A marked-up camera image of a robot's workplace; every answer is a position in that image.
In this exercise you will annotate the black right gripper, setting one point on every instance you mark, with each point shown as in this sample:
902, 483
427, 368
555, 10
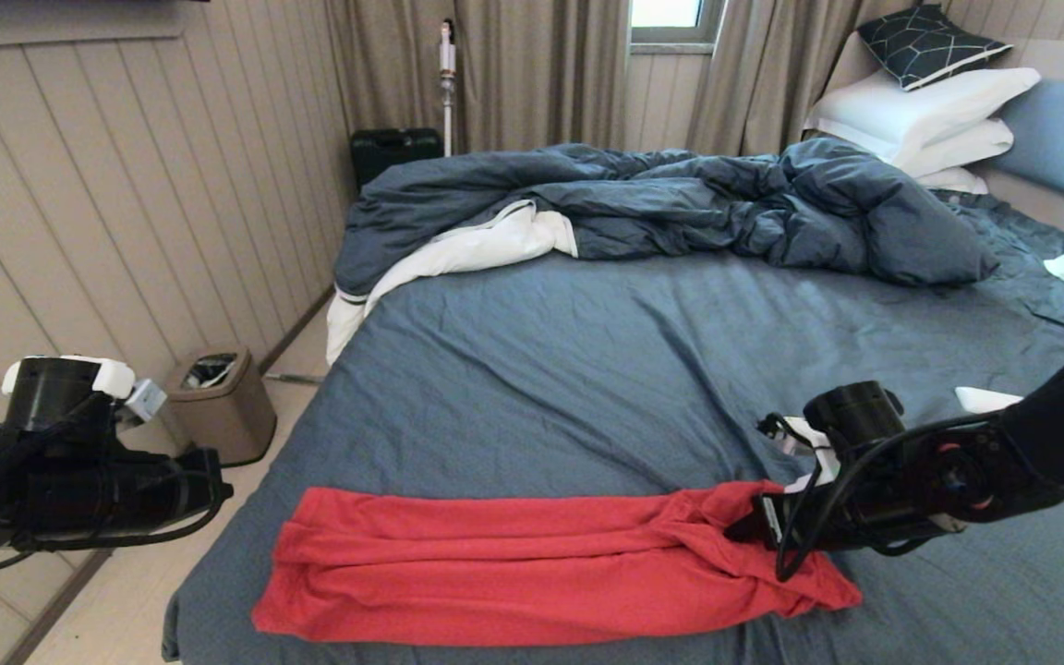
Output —
864, 522

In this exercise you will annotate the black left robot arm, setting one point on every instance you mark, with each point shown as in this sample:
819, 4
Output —
52, 397

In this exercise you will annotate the dark blue crumpled duvet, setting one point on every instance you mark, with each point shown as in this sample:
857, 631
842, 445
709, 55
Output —
680, 199

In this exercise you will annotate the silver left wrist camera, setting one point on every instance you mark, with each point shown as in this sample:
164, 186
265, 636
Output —
144, 402

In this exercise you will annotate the flat white pillow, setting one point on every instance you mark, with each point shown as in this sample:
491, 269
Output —
955, 179

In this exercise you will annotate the white stick vacuum cleaner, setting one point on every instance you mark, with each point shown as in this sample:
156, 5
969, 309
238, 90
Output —
447, 55

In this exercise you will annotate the large white pillow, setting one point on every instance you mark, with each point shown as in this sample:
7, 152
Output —
920, 106

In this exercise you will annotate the black hard-shell suitcase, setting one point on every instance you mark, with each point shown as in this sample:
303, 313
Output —
393, 152

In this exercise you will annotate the blue-grey bed sheet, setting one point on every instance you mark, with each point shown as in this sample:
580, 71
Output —
587, 369

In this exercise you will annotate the thin grey metal rod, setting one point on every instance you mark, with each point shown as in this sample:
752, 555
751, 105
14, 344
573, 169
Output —
292, 378

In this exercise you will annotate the narrow beige curtain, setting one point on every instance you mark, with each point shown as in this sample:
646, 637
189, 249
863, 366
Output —
754, 74

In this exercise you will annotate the dark geometric patterned cushion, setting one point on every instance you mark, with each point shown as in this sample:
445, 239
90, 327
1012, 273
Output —
924, 46

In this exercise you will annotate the medium white pillow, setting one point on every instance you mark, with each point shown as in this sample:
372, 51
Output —
961, 143

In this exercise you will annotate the red printed t-shirt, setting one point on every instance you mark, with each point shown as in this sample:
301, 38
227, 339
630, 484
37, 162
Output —
495, 563

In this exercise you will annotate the grey framed window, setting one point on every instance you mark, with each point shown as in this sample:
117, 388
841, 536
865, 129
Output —
666, 11

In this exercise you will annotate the wide beige curtain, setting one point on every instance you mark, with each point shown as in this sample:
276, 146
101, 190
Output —
532, 74

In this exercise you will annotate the brown square trash bin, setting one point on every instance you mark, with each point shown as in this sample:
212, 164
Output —
223, 420

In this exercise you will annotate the white remote control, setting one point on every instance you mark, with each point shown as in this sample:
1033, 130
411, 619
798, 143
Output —
980, 398

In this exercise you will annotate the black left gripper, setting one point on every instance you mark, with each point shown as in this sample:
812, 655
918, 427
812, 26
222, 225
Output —
126, 494

